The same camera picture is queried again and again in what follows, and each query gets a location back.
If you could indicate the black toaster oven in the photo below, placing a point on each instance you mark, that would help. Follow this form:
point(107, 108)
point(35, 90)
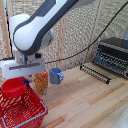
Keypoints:
point(112, 55)

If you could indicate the red bowl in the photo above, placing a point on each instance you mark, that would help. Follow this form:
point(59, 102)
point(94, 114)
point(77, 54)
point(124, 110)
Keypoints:
point(13, 88)

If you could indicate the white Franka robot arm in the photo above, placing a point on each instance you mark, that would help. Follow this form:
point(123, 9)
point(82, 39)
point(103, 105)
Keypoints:
point(40, 25)

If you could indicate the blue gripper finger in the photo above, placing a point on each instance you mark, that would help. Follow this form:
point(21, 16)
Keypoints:
point(26, 82)

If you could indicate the blue mug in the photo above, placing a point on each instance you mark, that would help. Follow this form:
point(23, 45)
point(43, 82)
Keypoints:
point(56, 75)

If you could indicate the small grey blue object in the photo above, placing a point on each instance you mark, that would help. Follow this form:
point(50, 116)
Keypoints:
point(45, 91)

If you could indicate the orange yellow carton box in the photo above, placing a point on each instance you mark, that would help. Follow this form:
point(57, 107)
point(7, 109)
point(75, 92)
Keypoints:
point(41, 82)

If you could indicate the wooden post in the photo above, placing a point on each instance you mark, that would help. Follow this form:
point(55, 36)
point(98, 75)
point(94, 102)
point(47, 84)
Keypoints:
point(4, 30)

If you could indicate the red plastic shopping basket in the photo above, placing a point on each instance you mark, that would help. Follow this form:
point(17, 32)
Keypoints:
point(23, 111)

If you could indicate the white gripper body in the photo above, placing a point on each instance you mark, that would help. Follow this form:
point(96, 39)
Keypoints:
point(21, 66)

